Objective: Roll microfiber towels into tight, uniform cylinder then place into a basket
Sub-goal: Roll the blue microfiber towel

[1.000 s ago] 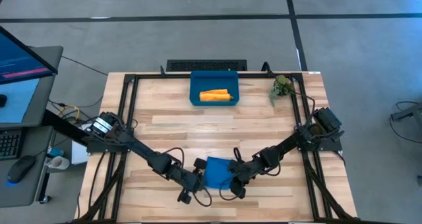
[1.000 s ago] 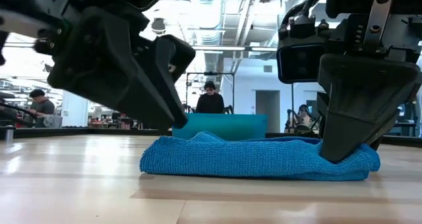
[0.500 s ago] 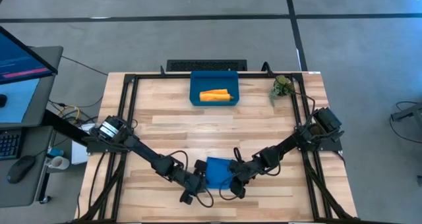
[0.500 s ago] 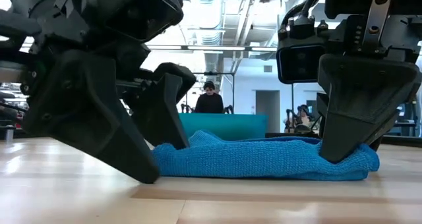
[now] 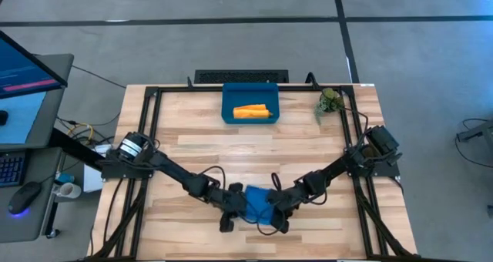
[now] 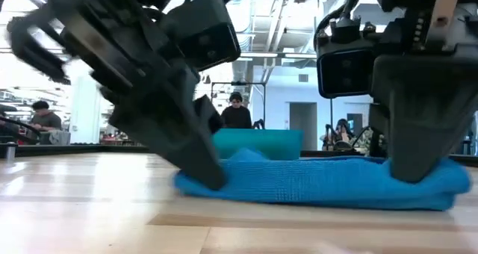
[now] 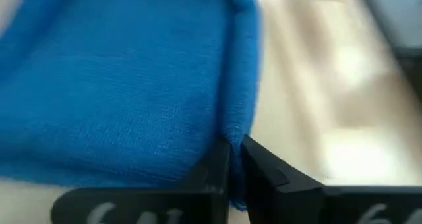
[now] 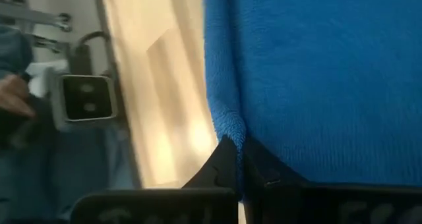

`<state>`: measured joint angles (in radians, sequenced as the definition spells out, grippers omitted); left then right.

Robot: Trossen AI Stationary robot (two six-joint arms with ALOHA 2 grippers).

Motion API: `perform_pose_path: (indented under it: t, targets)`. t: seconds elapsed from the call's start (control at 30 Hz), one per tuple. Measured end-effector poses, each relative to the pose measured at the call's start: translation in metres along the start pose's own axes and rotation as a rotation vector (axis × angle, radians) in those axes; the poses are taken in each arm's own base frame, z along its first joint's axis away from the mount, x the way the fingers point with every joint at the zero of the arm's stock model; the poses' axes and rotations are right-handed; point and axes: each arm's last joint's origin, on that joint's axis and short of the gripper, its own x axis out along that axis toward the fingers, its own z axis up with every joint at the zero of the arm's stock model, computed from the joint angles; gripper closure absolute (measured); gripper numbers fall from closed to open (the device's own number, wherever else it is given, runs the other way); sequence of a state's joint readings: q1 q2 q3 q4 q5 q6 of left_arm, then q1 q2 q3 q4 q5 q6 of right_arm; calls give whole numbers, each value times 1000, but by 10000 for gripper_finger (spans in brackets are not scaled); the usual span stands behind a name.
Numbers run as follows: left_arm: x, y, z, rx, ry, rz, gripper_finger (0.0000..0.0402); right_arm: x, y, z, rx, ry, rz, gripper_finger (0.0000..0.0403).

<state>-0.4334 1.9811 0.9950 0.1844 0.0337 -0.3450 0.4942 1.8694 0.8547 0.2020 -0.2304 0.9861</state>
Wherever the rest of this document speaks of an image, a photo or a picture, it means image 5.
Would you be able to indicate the black aluminium table frame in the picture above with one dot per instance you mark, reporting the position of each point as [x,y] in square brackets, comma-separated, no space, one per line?
[192,89]

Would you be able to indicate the orange microfiber towel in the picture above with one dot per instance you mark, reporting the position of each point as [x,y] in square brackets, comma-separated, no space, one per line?
[250,112]

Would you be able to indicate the grey side desk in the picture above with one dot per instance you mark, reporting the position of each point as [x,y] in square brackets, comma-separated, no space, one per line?
[54,115]

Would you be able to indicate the small teal item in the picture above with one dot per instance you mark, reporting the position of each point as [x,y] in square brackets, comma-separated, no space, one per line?
[64,177]

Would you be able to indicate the white cup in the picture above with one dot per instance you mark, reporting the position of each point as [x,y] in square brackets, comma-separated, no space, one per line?
[70,190]

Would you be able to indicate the large black computer mouse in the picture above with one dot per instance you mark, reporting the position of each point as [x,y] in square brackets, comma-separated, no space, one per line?
[24,197]

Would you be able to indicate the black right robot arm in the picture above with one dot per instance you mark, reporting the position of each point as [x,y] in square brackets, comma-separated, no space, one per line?
[331,171]

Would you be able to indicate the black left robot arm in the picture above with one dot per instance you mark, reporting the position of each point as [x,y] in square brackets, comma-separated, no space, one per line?
[173,171]

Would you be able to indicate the blue microfiber towel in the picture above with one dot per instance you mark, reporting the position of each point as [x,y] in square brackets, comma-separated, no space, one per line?
[257,204]

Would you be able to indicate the black table clamp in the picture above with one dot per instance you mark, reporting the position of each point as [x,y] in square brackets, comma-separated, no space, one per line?
[189,81]
[312,80]

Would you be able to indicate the white paper box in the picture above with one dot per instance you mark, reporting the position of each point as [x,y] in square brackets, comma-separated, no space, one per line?
[92,181]

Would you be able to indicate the black keyboard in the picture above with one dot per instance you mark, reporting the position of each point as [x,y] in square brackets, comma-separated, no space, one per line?
[9,169]

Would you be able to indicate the computer monitor blue screen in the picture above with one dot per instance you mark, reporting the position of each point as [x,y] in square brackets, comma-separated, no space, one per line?
[23,69]

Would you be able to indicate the potted green succulent plant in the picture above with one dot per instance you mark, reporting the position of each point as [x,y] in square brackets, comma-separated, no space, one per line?
[328,100]

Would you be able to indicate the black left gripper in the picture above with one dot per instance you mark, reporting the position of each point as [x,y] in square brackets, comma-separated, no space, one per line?
[229,204]

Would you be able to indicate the black floor grille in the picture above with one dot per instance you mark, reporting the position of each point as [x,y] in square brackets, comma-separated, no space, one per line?
[240,76]

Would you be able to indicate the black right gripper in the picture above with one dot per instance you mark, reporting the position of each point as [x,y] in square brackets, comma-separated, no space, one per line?
[290,200]

